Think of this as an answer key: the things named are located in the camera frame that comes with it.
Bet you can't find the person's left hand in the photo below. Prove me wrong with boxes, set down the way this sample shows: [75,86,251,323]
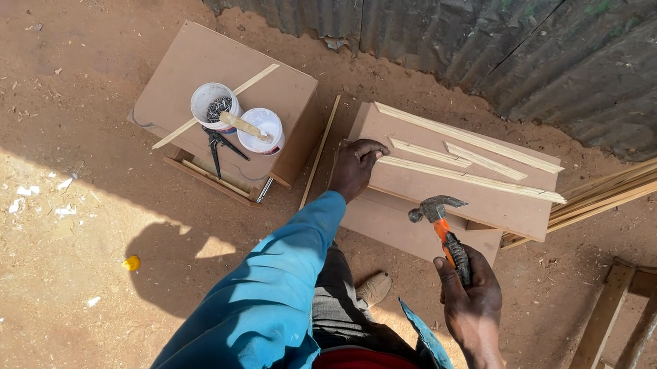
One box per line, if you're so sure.
[327,136,391,208]

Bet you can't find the person's right hand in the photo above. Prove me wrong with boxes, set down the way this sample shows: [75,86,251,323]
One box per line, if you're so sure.
[423,241,511,353]

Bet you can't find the brown board cabinet with strips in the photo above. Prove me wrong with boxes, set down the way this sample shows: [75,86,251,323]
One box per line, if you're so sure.
[333,100,566,276]

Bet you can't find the orange handled claw hammer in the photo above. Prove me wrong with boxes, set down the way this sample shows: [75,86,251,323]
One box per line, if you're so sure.
[401,192,482,288]

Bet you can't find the thin wooden lath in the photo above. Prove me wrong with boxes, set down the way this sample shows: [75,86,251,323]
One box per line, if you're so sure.
[299,91,342,214]

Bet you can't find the short grooved wooden strip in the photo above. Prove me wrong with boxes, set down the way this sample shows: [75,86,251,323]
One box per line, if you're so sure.
[440,141,531,182]
[386,136,475,170]

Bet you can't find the long grooved wooden strip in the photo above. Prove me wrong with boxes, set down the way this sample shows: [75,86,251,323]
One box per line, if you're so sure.
[374,155,570,205]
[368,101,570,175]

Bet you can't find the white bucket of glue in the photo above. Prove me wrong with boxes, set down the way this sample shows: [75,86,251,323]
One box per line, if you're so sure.
[234,105,290,158]

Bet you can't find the wooden glue stick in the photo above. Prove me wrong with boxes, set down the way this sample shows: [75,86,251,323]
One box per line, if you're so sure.
[217,111,276,144]

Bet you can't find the thin plain wooden strip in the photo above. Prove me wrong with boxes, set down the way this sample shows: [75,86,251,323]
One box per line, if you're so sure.
[151,51,281,164]

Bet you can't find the person's tan shoe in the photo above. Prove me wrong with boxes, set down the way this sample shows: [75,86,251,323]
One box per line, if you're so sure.
[353,268,394,310]

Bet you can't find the black pincers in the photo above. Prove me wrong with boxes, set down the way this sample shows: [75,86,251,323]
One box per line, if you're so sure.
[196,126,254,184]

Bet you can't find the heap of steel nails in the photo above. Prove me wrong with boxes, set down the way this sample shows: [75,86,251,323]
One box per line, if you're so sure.
[206,94,235,126]

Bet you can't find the person's grey trousers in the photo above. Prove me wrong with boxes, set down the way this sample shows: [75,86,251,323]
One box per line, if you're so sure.
[306,242,423,363]

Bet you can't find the white bucket of nails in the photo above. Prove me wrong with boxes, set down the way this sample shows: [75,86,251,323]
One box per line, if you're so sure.
[188,80,245,137]

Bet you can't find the brown board cabinet with buckets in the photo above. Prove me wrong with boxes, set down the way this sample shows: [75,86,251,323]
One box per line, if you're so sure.
[119,15,334,215]

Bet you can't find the person's blue work coat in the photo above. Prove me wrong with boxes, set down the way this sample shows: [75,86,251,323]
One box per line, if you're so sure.
[142,172,567,369]

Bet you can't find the bundle of long wooden strips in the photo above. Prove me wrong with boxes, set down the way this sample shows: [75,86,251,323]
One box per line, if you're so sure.
[501,98,657,268]

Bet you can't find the scattered white paper scraps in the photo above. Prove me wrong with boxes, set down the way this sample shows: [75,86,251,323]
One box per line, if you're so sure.
[6,170,84,223]

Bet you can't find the metal drawer rail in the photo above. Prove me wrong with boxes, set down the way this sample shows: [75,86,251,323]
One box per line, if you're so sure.
[256,175,275,205]

